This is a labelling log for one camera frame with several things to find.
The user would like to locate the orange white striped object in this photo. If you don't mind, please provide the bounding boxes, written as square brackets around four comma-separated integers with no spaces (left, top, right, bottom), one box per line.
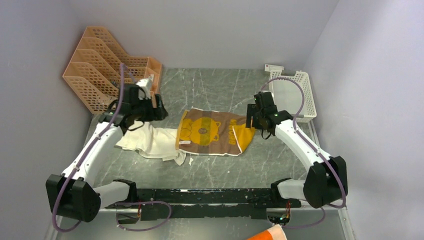
[248,225,287,240]

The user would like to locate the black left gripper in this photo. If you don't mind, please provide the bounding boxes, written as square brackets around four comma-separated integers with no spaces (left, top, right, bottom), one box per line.
[132,94,169,123]

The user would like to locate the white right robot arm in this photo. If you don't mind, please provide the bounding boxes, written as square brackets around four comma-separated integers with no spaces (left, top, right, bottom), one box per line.
[246,91,348,208]

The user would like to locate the yellow brown bear towel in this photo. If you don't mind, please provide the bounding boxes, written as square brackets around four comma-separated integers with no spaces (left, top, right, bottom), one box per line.
[175,107,256,156]

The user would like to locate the orange plastic file rack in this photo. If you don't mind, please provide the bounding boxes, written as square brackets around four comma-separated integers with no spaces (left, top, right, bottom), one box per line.
[62,26,162,114]

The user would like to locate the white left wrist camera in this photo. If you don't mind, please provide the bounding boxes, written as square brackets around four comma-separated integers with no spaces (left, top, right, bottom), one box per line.
[135,74,154,100]

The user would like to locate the small white red box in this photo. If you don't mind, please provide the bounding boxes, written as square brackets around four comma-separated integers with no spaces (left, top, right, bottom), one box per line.
[264,64,275,73]

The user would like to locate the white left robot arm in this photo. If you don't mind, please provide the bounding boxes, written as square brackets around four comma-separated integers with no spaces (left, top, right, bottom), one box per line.
[45,83,168,223]

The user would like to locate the white plastic basket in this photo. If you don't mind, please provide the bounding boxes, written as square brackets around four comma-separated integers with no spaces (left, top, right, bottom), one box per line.
[268,65,317,123]

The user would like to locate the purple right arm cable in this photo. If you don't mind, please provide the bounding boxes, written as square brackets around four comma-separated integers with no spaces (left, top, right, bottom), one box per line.
[259,77,348,229]

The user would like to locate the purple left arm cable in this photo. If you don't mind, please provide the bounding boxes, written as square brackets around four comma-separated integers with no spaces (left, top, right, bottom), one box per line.
[51,63,137,233]

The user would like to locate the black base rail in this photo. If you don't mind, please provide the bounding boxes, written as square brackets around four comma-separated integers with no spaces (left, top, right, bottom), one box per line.
[116,188,302,221]

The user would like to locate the aluminium frame rail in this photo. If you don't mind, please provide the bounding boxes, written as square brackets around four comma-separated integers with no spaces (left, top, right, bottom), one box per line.
[305,121,348,209]

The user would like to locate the white towel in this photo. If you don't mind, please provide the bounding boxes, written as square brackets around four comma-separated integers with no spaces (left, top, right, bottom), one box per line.
[115,121,186,166]

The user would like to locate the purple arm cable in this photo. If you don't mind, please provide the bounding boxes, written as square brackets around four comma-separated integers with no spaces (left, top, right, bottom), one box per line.
[259,77,348,229]
[51,63,137,233]

